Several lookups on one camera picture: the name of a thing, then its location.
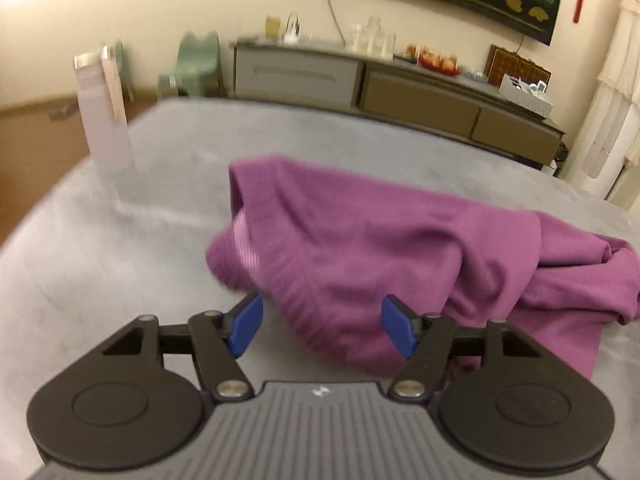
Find set of clear glasses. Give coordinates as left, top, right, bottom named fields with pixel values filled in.
left=347, top=16, right=397, bottom=58

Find grey storage box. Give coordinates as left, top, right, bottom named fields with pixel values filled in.
left=499, top=74, right=555, bottom=118

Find red plate of fruit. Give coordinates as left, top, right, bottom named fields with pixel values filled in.
left=417, top=47, right=462, bottom=77

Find green plastic chair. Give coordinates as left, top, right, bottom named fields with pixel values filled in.
left=157, top=31, right=227, bottom=98

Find black bag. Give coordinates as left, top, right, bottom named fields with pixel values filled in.
left=550, top=142, right=571, bottom=176

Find thin wall cable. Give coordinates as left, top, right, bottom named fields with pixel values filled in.
left=322, top=0, right=348, bottom=43

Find long grey brown cabinet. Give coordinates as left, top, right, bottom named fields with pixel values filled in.
left=229, top=40, right=566, bottom=171

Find pale pink water bottle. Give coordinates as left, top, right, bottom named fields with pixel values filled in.
left=74, top=45, right=136, bottom=177

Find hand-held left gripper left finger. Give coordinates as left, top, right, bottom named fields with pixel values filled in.
left=95, top=294, right=264, bottom=402

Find purple garment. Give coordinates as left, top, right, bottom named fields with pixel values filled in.
left=205, top=155, right=640, bottom=381

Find brown wooden board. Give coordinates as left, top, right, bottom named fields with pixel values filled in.
left=486, top=44, right=553, bottom=96

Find white air conditioner tower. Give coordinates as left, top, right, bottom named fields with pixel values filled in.
left=557, top=0, right=640, bottom=211

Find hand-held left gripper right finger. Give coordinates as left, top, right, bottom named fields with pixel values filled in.
left=381, top=296, right=551, bottom=401

